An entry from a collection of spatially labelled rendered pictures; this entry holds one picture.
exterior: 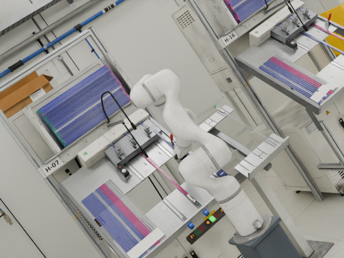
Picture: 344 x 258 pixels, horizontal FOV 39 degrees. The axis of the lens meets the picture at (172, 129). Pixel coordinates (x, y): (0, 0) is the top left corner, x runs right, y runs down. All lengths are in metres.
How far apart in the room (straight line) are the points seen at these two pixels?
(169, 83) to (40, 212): 2.59
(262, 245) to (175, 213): 0.73
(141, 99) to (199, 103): 2.79
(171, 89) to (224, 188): 0.47
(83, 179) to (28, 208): 1.57
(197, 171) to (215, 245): 1.16
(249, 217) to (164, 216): 0.73
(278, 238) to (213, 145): 0.48
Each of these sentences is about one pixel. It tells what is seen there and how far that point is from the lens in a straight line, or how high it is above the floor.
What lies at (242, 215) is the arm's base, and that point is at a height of 0.80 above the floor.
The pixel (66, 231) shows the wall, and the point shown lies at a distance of 4.49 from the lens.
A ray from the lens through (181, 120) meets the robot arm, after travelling 2.05.
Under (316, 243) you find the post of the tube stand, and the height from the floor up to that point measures 0.01.
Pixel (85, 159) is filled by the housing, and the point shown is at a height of 1.27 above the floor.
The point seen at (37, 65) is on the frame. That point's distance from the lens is 3.03.
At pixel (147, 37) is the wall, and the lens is 4.80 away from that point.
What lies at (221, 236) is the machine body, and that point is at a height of 0.40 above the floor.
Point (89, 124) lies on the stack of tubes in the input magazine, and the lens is 2.97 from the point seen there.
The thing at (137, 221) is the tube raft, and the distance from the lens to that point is 2.70.
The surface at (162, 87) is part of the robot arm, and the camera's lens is 2.10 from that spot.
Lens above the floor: 1.55
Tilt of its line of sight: 8 degrees down
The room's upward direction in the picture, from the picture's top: 35 degrees counter-clockwise
